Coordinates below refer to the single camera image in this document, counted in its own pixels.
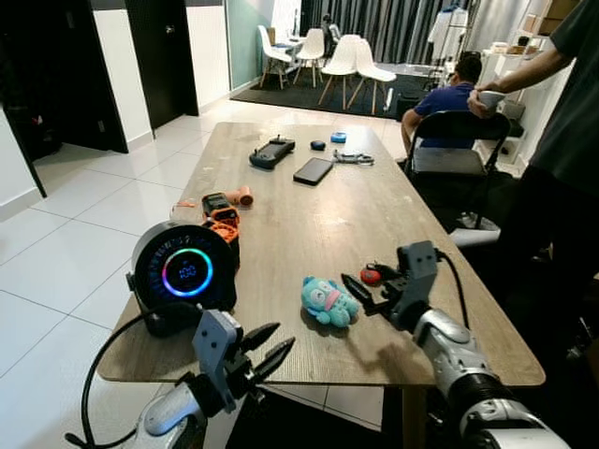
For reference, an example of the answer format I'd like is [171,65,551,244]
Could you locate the white cup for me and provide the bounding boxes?
[477,90,506,113]

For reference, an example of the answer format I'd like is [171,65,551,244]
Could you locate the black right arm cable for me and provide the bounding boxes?
[435,249,469,330]

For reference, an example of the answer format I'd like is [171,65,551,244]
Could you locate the standing person dark clothes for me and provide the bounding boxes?
[466,0,599,449]

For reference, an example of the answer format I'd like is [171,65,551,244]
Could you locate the black door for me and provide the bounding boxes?
[124,0,199,130]
[0,0,129,155]

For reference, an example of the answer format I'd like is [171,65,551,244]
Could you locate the grey striped curtain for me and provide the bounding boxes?
[299,0,544,66]

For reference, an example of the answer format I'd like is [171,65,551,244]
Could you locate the white shirt on rack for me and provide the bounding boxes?
[429,7,469,65]

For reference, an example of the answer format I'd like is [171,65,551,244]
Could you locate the peach plastic object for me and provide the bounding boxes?
[227,186,255,207]

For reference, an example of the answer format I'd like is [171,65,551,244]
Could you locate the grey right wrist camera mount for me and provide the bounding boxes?
[397,240,441,310]

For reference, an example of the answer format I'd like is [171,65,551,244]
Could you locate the white chair wooden legs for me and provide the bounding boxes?
[348,37,398,115]
[294,28,327,87]
[318,35,361,106]
[257,25,293,90]

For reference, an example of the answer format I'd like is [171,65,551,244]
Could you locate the black folding chair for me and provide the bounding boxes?
[404,110,512,230]

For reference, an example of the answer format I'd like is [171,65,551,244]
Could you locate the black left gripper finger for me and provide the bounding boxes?
[241,323,281,353]
[255,338,296,378]

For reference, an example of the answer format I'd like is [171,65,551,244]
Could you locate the black round fan RGB ring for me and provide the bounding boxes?
[126,222,239,338]

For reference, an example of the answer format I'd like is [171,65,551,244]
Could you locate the orange black power tool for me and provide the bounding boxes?
[200,193,242,268]

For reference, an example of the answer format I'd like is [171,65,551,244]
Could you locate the black smartphone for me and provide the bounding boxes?
[292,157,335,185]

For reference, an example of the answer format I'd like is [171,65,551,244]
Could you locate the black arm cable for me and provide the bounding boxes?
[435,249,469,330]
[64,309,202,449]

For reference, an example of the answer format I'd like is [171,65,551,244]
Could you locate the dark rug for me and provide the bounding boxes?
[230,64,431,121]

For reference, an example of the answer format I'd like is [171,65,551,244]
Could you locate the wooden table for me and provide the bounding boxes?
[96,122,547,449]

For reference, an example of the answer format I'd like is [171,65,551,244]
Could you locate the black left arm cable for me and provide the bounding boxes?
[64,309,202,449]

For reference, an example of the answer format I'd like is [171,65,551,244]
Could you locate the silver key bunch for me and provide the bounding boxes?
[332,150,375,167]

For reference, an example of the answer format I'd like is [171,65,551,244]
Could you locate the seated person blue shirt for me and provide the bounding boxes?
[401,51,488,155]

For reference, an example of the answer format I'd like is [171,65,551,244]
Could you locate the teal plush toy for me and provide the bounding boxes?
[300,276,360,328]

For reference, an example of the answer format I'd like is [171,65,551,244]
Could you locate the black handheld controller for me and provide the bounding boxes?
[249,137,297,170]

